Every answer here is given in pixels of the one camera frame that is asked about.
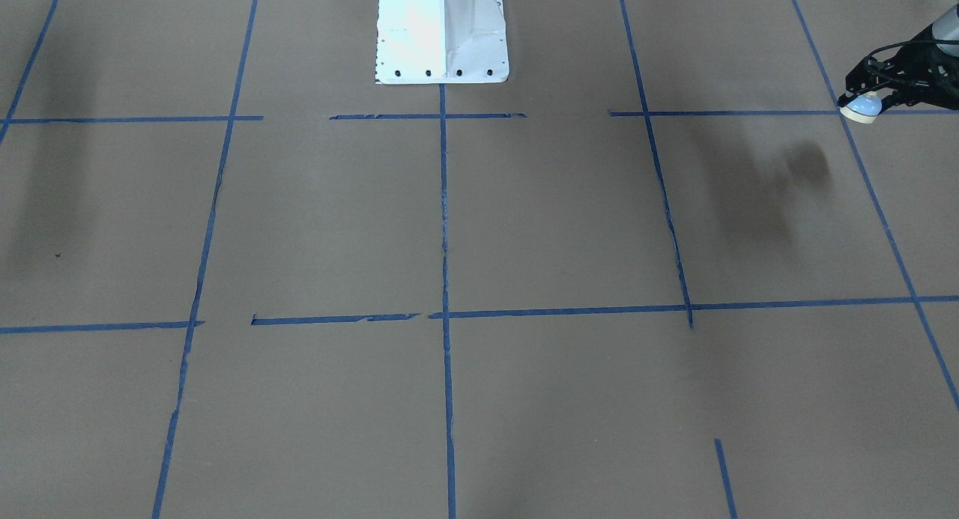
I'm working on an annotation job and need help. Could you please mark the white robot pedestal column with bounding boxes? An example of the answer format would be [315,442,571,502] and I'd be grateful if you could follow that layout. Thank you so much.
[375,0,510,85]

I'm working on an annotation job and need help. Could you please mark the brown paper table cover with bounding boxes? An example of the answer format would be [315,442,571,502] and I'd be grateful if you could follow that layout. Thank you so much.
[2,0,957,518]

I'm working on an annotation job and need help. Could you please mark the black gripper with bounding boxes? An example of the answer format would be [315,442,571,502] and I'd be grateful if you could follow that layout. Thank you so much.
[837,41,958,109]

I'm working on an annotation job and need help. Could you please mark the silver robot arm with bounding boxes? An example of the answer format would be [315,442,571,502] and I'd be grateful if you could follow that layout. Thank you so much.
[836,0,957,124]

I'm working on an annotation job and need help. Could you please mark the blue and cream bell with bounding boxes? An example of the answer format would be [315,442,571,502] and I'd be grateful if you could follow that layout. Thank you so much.
[837,91,884,124]

